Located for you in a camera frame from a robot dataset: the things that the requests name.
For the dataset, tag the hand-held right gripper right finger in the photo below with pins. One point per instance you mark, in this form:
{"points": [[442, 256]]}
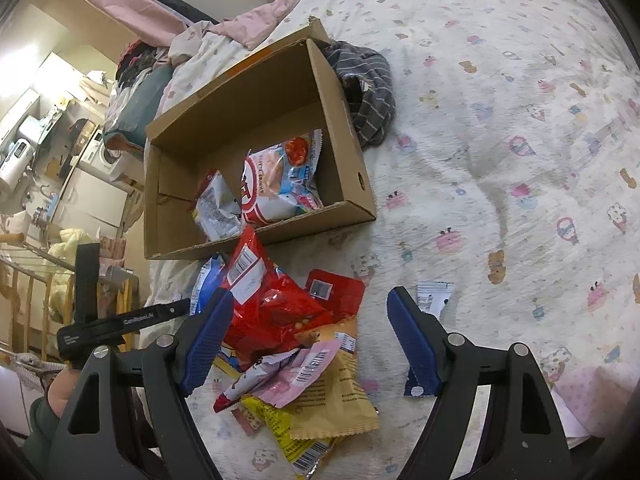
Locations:
{"points": [[415, 345]]}

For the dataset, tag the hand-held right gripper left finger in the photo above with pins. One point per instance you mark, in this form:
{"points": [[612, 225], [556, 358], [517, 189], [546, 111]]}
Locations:
{"points": [[205, 345]]}

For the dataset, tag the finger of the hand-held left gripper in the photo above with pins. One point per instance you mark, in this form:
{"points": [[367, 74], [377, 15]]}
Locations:
{"points": [[87, 280]]}

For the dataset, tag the yellow blue snack packet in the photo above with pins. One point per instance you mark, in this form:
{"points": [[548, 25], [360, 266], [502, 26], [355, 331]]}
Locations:
{"points": [[227, 357]]}

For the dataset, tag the white navy snack packet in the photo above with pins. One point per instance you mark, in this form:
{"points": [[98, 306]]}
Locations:
{"points": [[435, 300]]}

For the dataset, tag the white cartoon snack packet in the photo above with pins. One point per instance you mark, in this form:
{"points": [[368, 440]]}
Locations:
{"points": [[227, 397]]}

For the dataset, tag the blue white snack packet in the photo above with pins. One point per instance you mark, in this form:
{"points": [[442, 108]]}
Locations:
{"points": [[205, 280]]}

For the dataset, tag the tan snack bag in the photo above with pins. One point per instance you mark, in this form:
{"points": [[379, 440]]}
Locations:
{"points": [[340, 405]]}

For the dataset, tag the pink snack packet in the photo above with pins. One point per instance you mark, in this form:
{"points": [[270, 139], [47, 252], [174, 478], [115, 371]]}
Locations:
{"points": [[300, 370]]}

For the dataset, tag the cardboard box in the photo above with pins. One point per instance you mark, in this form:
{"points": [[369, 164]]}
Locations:
{"points": [[250, 110]]}

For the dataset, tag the person's left forearm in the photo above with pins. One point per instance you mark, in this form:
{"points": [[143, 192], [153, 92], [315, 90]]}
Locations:
{"points": [[45, 425]]}

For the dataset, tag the yellow duvet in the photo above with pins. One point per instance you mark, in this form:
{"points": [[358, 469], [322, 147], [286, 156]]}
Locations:
{"points": [[65, 247]]}

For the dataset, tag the wooden drying rack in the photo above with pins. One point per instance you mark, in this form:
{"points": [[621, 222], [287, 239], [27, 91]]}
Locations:
{"points": [[30, 290]]}

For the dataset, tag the white kitchen cabinet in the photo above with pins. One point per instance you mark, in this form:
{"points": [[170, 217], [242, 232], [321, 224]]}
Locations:
{"points": [[90, 200]]}

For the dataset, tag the white washing machine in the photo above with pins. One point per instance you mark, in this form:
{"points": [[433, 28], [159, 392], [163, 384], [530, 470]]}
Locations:
{"points": [[107, 157]]}

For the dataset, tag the small white red snack packet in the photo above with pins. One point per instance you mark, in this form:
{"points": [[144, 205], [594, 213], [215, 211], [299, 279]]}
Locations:
{"points": [[217, 210]]}

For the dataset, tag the white water heater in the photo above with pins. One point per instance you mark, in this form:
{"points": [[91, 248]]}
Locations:
{"points": [[15, 160]]}

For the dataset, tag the large white red snack bag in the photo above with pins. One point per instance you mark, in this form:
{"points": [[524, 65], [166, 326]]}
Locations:
{"points": [[277, 185]]}

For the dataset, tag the teal bed cushion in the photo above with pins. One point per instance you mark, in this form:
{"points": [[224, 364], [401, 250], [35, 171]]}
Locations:
{"points": [[140, 105]]}

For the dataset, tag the pink dotted cloth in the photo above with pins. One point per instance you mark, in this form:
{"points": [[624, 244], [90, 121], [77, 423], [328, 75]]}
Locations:
{"points": [[600, 390]]}

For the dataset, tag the pile of clothes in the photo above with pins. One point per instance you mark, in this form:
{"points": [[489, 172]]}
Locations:
{"points": [[140, 60]]}

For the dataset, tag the grey striped cloth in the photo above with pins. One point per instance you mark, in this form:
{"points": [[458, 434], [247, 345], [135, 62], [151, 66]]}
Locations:
{"points": [[370, 100]]}

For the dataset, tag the pink curtain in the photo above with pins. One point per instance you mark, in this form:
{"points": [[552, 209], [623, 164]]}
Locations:
{"points": [[125, 2]]}

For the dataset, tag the pink quilt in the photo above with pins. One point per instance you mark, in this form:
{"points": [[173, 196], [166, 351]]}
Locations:
{"points": [[255, 25]]}

